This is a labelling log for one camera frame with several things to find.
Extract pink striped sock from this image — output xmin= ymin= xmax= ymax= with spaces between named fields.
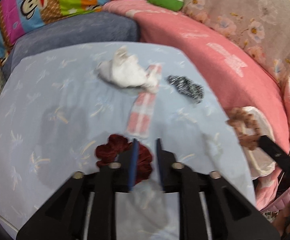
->
xmin=125 ymin=64 xmax=162 ymax=138

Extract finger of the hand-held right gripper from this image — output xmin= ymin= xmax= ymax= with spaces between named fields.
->
xmin=258 ymin=135 xmax=290 ymax=188

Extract waste bin with white liner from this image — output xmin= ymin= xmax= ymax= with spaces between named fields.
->
xmin=237 ymin=106 xmax=278 ymax=177

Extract beige floral cloth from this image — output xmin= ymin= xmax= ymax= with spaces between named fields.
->
xmin=160 ymin=0 xmax=290 ymax=85

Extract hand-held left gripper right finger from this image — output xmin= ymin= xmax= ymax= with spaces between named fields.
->
xmin=155 ymin=138 xmax=281 ymax=240

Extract plain white sock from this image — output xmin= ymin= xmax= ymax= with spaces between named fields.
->
xmin=95 ymin=46 xmax=160 ymax=94

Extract brown scrunchie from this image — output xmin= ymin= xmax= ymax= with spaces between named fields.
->
xmin=226 ymin=107 xmax=262 ymax=150

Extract pink blanket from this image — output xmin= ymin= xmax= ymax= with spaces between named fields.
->
xmin=102 ymin=0 xmax=290 ymax=210

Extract dark red scrunchie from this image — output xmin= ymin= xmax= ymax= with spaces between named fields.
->
xmin=95 ymin=134 xmax=153 ymax=183

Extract striped monkey print quilt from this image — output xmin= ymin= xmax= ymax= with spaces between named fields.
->
xmin=0 ymin=0 xmax=158 ymax=67

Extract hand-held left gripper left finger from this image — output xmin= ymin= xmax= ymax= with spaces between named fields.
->
xmin=17 ymin=138 xmax=141 ymax=240

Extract blue sofa cushion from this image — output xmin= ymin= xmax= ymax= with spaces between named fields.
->
xmin=3 ymin=11 xmax=139 ymax=79

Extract black and white scrunchie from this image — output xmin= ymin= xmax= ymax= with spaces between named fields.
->
xmin=166 ymin=75 xmax=205 ymax=104

